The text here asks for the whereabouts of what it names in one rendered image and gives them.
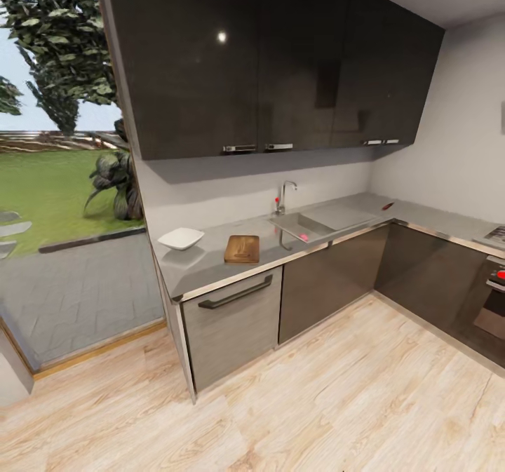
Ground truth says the cutting board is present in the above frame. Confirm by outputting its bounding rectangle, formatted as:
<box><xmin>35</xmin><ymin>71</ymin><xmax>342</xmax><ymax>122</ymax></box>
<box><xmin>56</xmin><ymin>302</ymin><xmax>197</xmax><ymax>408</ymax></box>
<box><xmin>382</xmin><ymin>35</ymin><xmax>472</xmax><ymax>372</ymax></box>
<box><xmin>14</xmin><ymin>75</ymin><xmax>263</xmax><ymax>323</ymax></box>
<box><xmin>224</xmin><ymin>235</ymin><xmax>260</xmax><ymax>263</ymax></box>

